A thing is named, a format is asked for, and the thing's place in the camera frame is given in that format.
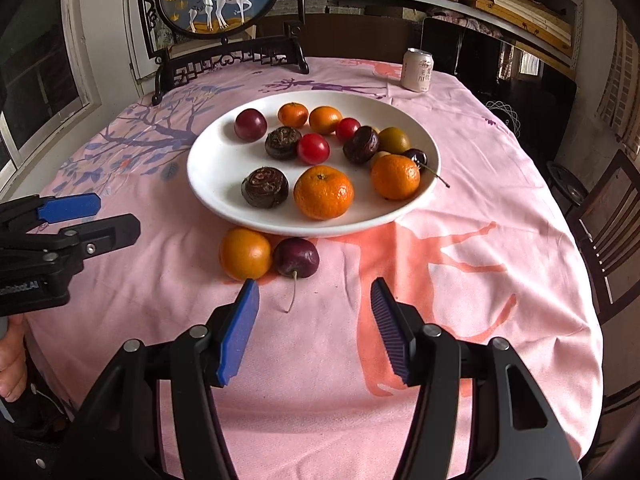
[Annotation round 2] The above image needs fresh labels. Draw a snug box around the white drink can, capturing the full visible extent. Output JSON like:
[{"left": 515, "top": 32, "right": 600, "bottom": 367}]
[{"left": 400, "top": 48, "right": 434, "bottom": 93}]

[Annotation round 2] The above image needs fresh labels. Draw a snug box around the pink printed tablecloth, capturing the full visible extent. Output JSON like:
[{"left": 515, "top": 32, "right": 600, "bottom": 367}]
[{"left": 22, "top": 55, "right": 603, "bottom": 480}]

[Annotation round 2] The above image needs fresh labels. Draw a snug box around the white leaning board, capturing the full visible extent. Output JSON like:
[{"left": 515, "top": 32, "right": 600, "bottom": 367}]
[{"left": 122, "top": 0, "right": 156, "bottom": 96}]

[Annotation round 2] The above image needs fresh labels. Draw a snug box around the red cherry tomato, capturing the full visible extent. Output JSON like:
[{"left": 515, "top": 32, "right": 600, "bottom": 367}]
[
  {"left": 335, "top": 117, "right": 362, "bottom": 143},
  {"left": 297, "top": 133, "right": 331, "bottom": 165}
]

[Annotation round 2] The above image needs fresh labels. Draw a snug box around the black glossy cabinet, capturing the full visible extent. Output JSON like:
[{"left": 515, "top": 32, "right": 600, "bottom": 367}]
[{"left": 420, "top": 16, "right": 578, "bottom": 141}]

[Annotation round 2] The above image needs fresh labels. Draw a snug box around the yellow orange plum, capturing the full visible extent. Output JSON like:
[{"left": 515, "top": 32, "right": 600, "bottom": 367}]
[
  {"left": 309, "top": 106, "right": 344, "bottom": 135},
  {"left": 219, "top": 227, "right": 273, "bottom": 281}
]

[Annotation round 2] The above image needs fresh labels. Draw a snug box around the dark wooden slatted chair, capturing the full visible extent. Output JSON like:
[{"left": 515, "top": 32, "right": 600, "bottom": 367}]
[{"left": 565, "top": 149, "right": 640, "bottom": 326}]

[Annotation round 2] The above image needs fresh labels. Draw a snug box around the olive green fruit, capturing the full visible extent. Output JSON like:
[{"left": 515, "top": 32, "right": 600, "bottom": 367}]
[{"left": 377, "top": 127, "right": 411, "bottom": 156}]

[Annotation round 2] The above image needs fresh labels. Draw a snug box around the black round object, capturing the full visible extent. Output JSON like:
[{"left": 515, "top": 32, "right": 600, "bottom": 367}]
[{"left": 546, "top": 160, "right": 591, "bottom": 206}]

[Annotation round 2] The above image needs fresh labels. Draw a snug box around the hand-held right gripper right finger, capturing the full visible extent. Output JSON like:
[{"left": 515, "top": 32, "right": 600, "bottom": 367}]
[{"left": 370, "top": 277, "right": 583, "bottom": 480}]

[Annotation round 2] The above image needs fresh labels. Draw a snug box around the white framed window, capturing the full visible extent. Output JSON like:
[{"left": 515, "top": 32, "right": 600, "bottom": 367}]
[{"left": 0, "top": 0, "right": 101, "bottom": 186}]

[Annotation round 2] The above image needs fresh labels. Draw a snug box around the dark red cherry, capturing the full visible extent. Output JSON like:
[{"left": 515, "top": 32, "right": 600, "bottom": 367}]
[
  {"left": 402, "top": 148, "right": 451, "bottom": 189},
  {"left": 273, "top": 237, "right": 320, "bottom": 313}
]

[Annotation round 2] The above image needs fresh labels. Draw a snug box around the purple plum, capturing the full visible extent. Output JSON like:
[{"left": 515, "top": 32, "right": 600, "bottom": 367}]
[{"left": 234, "top": 108, "right": 268, "bottom": 141}]

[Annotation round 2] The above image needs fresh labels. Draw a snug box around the white round plate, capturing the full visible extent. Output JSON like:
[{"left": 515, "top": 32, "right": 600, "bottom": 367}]
[{"left": 186, "top": 90, "right": 442, "bottom": 239}]

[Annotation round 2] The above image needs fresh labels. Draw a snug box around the pink patterned cloth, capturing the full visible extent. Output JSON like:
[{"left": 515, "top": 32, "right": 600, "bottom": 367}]
[{"left": 425, "top": 7, "right": 501, "bottom": 36}]

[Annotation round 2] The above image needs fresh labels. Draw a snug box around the large tangerine with green stem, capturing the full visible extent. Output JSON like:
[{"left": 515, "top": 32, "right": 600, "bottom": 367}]
[{"left": 293, "top": 165, "right": 355, "bottom": 221}]

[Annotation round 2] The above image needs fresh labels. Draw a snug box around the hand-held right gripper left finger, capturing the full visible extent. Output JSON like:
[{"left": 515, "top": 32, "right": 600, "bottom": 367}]
[{"left": 65, "top": 280, "right": 261, "bottom": 480}]

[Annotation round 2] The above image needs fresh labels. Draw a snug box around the person's left hand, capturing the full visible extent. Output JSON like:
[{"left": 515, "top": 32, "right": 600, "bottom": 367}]
[{"left": 0, "top": 315, "right": 27, "bottom": 402}]

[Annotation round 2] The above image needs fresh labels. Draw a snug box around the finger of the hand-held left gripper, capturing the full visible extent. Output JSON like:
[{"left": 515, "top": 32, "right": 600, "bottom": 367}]
[
  {"left": 0, "top": 193, "right": 102, "bottom": 235},
  {"left": 0, "top": 213, "right": 142, "bottom": 264}
]

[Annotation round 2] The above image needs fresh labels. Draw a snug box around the small tangerine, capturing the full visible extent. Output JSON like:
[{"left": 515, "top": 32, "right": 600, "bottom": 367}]
[
  {"left": 370, "top": 154, "right": 421, "bottom": 200},
  {"left": 278, "top": 102, "right": 309, "bottom": 128}
]

